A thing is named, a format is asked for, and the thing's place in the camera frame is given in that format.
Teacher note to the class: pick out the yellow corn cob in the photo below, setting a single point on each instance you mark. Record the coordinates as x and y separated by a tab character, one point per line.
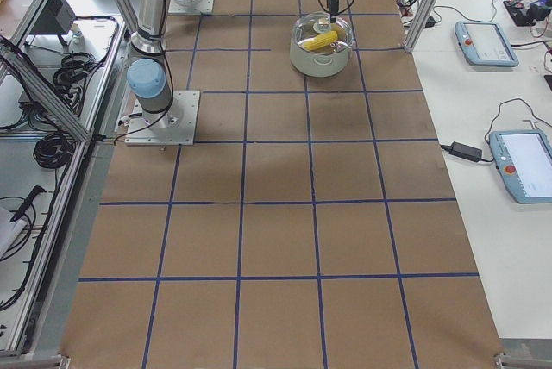
319	41

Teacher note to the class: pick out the glass pot lid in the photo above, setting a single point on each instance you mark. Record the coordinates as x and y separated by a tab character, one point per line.
318	23

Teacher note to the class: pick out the pale green cooking pot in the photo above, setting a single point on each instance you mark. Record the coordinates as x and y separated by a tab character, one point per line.
319	65

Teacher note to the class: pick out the far blue teach pendant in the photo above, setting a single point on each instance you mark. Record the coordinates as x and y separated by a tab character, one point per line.
485	44

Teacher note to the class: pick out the blue teach pendant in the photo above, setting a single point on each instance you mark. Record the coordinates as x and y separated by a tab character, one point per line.
485	44
523	159

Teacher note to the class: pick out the black power adapter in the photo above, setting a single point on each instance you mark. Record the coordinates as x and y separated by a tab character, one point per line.
466	152

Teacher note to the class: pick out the brown paper table cover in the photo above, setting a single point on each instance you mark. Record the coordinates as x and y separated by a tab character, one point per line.
311	225

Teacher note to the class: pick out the near blue teach pendant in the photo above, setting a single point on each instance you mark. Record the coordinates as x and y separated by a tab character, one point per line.
523	159

